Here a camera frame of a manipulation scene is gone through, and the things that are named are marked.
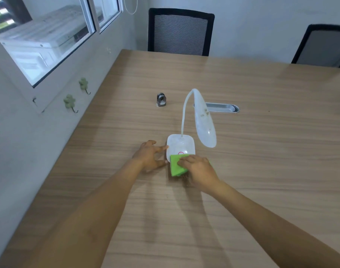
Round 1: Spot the person's right hand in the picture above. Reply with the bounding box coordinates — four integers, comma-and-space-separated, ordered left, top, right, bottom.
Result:
176, 154, 222, 196

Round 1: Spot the dark louvered outdoor wall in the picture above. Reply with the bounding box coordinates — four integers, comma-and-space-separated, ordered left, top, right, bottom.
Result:
0, 0, 32, 35

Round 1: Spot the black mesh office chair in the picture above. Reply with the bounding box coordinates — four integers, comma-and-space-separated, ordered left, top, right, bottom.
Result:
291, 23, 340, 69
147, 7, 215, 57

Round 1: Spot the green cleaning cloth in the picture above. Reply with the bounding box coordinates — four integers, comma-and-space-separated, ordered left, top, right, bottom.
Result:
170, 154, 212, 177

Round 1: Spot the white blind cord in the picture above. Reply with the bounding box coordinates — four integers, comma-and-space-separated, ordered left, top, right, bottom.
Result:
123, 0, 139, 15

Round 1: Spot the white framed sliding window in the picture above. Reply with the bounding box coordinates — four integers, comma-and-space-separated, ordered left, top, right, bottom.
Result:
0, 0, 125, 114

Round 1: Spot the white table lamp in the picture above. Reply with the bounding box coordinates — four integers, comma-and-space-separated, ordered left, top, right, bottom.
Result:
166, 88, 217, 165

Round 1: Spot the person's right forearm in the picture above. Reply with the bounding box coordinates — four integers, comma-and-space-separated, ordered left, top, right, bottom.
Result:
206, 180, 340, 268

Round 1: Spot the green clover wall hook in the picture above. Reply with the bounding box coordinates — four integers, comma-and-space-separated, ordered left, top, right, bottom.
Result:
63, 94, 78, 114
78, 77, 91, 95

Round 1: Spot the white outdoor air conditioner unit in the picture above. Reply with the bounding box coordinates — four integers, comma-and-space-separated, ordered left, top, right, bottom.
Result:
0, 4, 88, 84

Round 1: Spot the silver oval cable grommet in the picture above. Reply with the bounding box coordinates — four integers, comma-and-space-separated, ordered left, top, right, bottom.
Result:
205, 102, 240, 114

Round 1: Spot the person's left hand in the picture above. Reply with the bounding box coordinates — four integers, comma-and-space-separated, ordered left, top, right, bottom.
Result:
132, 140, 169, 173

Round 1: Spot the person's left forearm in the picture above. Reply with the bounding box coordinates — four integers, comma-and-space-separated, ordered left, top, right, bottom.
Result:
28, 157, 147, 268

